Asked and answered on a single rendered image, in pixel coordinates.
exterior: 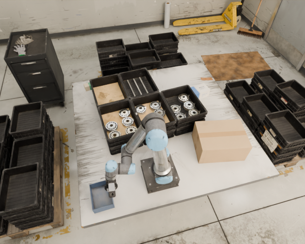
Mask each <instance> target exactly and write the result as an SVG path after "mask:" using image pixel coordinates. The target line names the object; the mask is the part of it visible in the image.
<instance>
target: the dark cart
mask: <svg viewBox="0 0 305 244"><path fill-rule="evenodd" d="M23 35H31V36H32V40H34V41H32V42H30V43H29V44H28V45H27V47H29V49H28V50H27V51H26V53H25V54H26V55H24V56H19V55H18V52H15V51H14V49H15V50H16V48H15V47H13V46H16V45H17V44H15V42H16V41H17V39H19V37H21V36H23ZM16 47H17V46H16ZM17 48H18V47H17ZM4 60H5V62H6V64H7V65H8V67H9V69H10V71H11V73H12V74H13V76H14V78H15V80H16V81H17V83H18V85H19V87H20V89H21V90H22V92H23V94H24V96H25V97H26V99H27V101H28V103H33V102H39V101H42V102H43V105H47V104H52V103H58V102H60V103H61V105H62V106H64V101H65V98H64V74H63V72H62V69H61V66H60V63H59V60H58V57H57V54H56V51H55V49H54V46H53V43H52V41H51V38H50V35H49V32H48V29H47V28H46V29H37V30H25V31H16V32H11V33H10V36H9V40H8V44H7V48H6V51H5V55H4Z"/></svg>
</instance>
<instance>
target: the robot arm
mask: <svg viewBox="0 0 305 244"><path fill-rule="evenodd" d="M144 139H146V144H147V146H148V148H149V149H151V150H152V154H153V163H152V166H151V169H152V172H153V174H155V181H156V182H157V183H158V184H167V183H170V182H171V181H172V180H173V178H172V177H173V176H172V171H171V165H170V158H169V154H170V153H169V150H168V148H166V146H167V145H168V137H167V131H166V125H165V120H164V118H163V116H162V115H160V114H159V113H156V112H152V113H149V114H147V115H146V116H145V117H144V118H143V120H142V121H141V125H140V127H139V128H138V129H137V130H136V132H135V133H134V134H133V136H132V137H131V138H130V140H129V141H128V142H127V144H124V145H122V148H121V163H117V162H116V161H114V160H109V161H107V162H106V166H105V171H106V174H105V180H106V185H105V190H106V191H108V193H109V197H110V198H114V197H115V196H116V192H115V190H116V189H117V188H118V184H117V183H116V177H117V175H132V174H135V171H136V165H135V163H132V154H133V153H134V152H135V150H136V149H137V148H138V147H139V145H140V144H141V143H142V142H143V140H144Z"/></svg>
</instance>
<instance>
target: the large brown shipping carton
mask: <svg viewBox="0 0 305 244"><path fill-rule="evenodd" d="M192 139H193V143H194V146H195V151H196V155H197V159H198V163H199V164H202V163H217V162H232V161H244V160H245V159H246V158H247V156H248V154H249V153H250V151H251V149H252V145H251V143H250V140H249V138H248V136H247V134H246V131H245V129H244V127H243V124H242V122H241V120H240V119H233V120H216V121H198V122H195V124H194V128H193V133H192Z"/></svg>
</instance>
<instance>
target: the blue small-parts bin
mask: <svg viewBox="0 0 305 244"><path fill-rule="evenodd" d="M105 185H106V181H105V180H104V181H100V182H97V183H92V184H89V187H90V196H91V206H92V211H93V212H94V213H99V212H102V211H105V210H109V209H112V208H115V205H114V200H113V198H110V197H109V193H108V191H106V190H105Z"/></svg>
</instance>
